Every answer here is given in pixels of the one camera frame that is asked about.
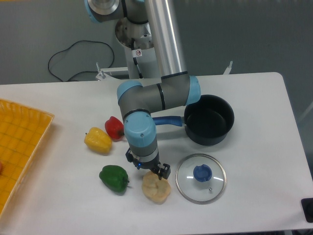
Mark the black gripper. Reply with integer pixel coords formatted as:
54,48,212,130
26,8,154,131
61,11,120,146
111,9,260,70
125,148,170,180

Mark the braided bread roll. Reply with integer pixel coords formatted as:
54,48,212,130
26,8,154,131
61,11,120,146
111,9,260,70
141,171,171,204

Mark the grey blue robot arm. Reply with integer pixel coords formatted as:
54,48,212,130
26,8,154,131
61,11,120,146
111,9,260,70
85,0,201,179

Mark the glass lid blue knob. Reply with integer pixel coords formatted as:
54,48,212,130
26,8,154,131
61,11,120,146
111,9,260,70
175,153,227,205

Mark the green bell pepper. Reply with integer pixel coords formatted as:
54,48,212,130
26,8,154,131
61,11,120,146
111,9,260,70
99,165,129,193

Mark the red bell pepper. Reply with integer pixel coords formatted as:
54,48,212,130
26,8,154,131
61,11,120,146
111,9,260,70
104,116,124,141

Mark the yellow bell pepper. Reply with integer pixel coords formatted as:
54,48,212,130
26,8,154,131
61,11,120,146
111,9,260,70
84,127,112,154

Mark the yellow woven basket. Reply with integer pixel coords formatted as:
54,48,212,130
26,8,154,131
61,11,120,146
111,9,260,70
0,98,54,214

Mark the black object table corner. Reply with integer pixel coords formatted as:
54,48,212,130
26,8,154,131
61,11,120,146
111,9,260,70
301,198,313,223

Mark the black pot blue handle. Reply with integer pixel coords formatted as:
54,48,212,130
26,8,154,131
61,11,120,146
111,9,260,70
153,94,235,146

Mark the black cable on floor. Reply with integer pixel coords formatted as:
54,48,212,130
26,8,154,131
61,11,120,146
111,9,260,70
47,40,115,82

